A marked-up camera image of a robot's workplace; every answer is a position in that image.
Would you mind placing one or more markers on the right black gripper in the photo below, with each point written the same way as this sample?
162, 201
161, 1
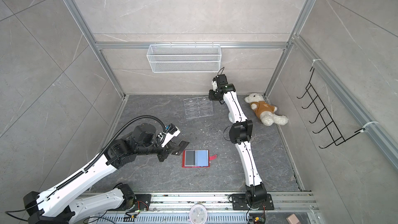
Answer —
211, 96

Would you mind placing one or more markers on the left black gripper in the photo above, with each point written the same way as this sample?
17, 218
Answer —
169, 148

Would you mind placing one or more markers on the red card holder wallet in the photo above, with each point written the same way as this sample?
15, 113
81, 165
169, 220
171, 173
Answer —
211, 158

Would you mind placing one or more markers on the grey credit card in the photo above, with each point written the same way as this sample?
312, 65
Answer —
189, 158

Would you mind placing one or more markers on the blue credit card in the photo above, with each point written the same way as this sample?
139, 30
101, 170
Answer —
202, 158

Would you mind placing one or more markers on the clear acrylic organizer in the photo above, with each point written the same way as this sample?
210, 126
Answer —
198, 107

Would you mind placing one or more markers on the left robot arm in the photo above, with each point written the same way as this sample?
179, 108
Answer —
62, 203

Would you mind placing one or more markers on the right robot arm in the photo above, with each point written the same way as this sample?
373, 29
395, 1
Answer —
240, 134

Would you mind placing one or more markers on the white teddy bear brown shirt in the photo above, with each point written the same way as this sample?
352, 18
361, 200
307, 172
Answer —
264, 111

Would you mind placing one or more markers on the white round clock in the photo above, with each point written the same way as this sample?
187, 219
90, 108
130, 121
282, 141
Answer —
198, 214

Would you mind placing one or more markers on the pink eraser block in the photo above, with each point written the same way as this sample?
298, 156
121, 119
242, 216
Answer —
293, 219

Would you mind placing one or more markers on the white wire mesh basket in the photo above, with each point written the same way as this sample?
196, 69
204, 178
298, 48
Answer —
184, 58

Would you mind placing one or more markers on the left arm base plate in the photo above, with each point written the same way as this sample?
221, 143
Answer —
139, 202

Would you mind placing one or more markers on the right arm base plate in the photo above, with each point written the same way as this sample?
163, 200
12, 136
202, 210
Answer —
240, 203

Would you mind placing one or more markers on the black wall hook rack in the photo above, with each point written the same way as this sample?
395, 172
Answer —
324, 116

